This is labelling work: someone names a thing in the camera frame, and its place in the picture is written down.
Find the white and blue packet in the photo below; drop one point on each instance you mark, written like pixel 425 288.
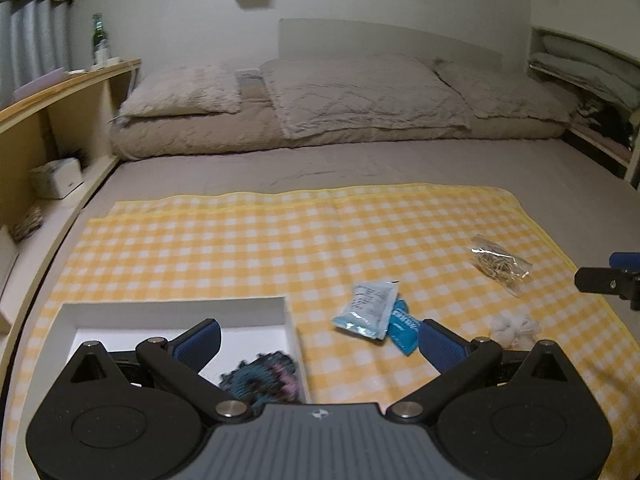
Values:
pixel 367 310

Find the wooden bedside shelf unit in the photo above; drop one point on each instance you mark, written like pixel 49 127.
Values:
pixel 30 145

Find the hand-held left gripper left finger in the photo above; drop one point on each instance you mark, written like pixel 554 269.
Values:
pixel 200 344

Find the grey bed mattress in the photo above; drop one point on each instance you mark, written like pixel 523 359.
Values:
pixel 350 165

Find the large beige quilted pillow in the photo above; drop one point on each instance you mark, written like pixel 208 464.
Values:
pixel 365 95

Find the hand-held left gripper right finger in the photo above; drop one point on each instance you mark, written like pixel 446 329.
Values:
pixel 440 351

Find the white tissue box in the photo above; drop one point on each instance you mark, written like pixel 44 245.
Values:
pixel 55 177

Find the white shallow cardboard box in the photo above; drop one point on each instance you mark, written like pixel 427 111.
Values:
pixel 125 317

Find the white charger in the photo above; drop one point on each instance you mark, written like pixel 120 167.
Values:
pixel 111 61

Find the beige folded duvet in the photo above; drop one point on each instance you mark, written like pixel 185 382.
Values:
pixel 200 135

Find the yellow checked cloth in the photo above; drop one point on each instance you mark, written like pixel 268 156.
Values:
pixel 250 250

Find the clear bag of white cotton balls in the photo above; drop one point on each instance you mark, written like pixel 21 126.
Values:
pixel 515 330

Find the white wall shelf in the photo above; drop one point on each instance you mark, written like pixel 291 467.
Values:
pixel 537 45

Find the grey curtain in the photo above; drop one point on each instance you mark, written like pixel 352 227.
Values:
pixel 35 45

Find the fuzzy beige pillow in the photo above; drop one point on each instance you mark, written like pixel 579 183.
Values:
pixel 182 90

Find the pale pink flat box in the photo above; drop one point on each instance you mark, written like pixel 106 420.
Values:
pixel 42 82

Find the dark teal knitted scrunchie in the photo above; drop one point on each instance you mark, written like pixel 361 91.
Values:
pixel 260 377

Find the green glass bottle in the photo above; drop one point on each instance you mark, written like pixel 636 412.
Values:
pixel 100 40

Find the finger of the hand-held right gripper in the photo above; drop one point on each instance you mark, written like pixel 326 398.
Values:
pixel 625 259
pixel 597 280

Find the white card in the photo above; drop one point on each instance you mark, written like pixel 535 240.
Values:
pixel 6 260

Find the white headboard panel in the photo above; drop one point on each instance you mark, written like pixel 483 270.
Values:
pixel 390 40

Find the dark folded clothes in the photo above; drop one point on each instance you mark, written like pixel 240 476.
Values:
pixel 607 125

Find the folded grey-green blankets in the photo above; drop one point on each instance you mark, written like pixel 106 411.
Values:
pixel 585 65

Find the small beige quilted pillow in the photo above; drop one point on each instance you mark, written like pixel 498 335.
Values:
pixel 500 92

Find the clear bag of tan rubber bands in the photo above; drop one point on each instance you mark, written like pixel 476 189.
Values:
pixel 500 265

